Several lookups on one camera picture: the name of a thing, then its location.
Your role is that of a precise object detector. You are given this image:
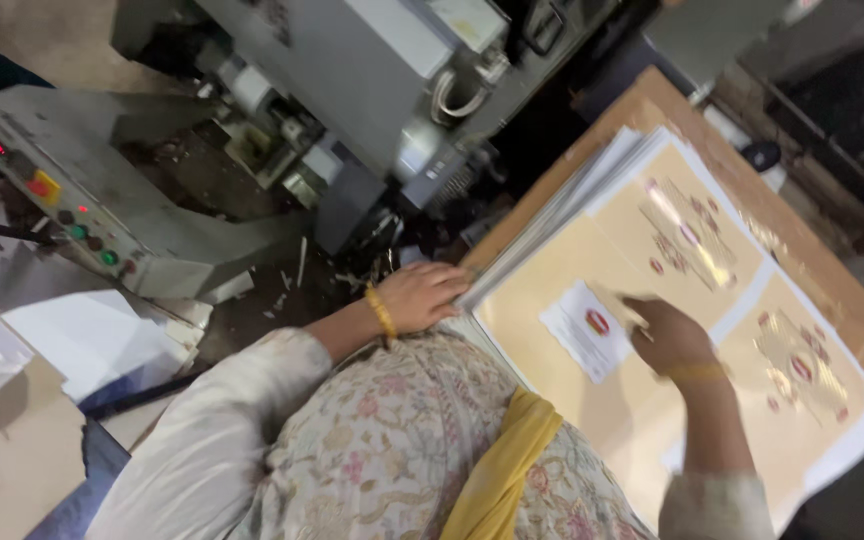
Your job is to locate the brown cardboard board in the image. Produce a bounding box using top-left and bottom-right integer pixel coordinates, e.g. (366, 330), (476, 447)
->
(462, 66), (864, 372)

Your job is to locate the large grey machine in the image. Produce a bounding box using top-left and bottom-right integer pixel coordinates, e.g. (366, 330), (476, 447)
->
(109, 0), (628, 260)

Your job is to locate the grey control panel console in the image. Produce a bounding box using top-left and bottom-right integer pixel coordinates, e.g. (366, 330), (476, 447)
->
(0, 84), (313, 303)

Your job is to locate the white cable loop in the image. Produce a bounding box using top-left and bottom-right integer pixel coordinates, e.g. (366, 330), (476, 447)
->
(430, 66), (495, 126)

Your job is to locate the person's right hand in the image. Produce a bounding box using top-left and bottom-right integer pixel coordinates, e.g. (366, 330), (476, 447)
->
(621, 296), (723, 376)

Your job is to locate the white paper sheet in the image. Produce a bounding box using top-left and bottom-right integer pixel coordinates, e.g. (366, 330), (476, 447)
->
(0, 288), (207, 404)

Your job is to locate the yellow scarf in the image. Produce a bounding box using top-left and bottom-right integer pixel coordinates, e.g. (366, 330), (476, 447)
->
(439, 386), (565, 540)

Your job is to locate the floral cream tunic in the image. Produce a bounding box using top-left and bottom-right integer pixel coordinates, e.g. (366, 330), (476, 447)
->
(85, 326), (778, 540)

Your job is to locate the yellow right wrist bangle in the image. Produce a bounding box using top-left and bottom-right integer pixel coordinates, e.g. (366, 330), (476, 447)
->
(660, 360), (730, 384)

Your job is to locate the person's left hand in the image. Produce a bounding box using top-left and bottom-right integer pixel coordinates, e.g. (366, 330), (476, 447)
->
(375, 261), (476, 335)

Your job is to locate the small white printed slip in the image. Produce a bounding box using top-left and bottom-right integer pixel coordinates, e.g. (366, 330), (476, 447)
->
(538, 281), (634, 385)

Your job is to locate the stack of beige printed sheets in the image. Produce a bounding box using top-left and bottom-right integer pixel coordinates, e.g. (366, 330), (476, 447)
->
(456, 126), (864, 535)

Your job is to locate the yellow wrist bangle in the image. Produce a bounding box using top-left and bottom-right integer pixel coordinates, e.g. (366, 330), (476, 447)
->
(364, 283), (400, 341)
(660, 360), (730, 384)

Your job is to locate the yellow left wrist bangle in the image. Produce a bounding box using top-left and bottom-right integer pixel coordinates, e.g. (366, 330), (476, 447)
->
(364, 283), (400, 341)

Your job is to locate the brown cardboard sheet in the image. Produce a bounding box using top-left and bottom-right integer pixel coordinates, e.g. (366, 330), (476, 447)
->
(0, 352), (90, 540)

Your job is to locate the black-capped white bottle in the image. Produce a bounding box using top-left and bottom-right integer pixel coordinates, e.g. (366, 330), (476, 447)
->
(739, 141), (790, 195)

